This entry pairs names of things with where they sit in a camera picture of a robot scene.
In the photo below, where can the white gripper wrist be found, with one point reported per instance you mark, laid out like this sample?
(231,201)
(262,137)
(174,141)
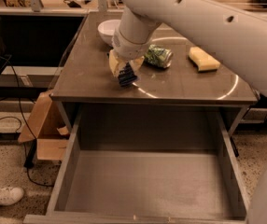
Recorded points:
(128,48)

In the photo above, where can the dark blue rxbar wrapper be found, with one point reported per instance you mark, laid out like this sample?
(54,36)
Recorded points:
(127,76)

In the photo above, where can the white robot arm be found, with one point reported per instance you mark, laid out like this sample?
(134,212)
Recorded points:
(233,36)

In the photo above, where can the grey counter cabinet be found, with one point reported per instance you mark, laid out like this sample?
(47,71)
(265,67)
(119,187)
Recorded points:
(86,77)

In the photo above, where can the grey open drawer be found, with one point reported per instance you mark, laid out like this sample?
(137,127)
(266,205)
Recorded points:
(147,164)

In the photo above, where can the crushed green soda can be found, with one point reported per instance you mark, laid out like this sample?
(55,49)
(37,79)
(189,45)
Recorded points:
(158,56)

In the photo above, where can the white ceramic bowl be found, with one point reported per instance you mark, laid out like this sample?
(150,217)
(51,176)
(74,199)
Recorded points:
(106,30)

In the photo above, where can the yellow sponge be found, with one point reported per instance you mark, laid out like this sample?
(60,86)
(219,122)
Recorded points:
(203,60)

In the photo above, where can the brown cardboard box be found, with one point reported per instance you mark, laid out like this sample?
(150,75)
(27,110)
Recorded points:
(45,125)

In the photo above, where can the white sneaker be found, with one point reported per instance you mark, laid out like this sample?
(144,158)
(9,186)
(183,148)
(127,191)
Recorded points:
(10,195)

